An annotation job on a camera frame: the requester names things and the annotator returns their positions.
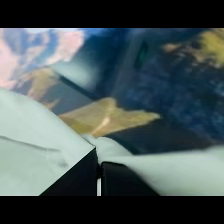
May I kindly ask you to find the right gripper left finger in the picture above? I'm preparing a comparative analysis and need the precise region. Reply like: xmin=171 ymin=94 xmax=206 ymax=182
xmin=39 ymin=147 xmax=99 ymax=197

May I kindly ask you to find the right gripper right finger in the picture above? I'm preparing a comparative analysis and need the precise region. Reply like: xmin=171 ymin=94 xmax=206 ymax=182
xmin=100 ymin=161 xmax=160 ymax=197

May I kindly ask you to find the pale green garment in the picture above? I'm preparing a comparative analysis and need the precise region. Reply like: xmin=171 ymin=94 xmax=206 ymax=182
xmin=0 ymin=88 xmax=224 ymax=197

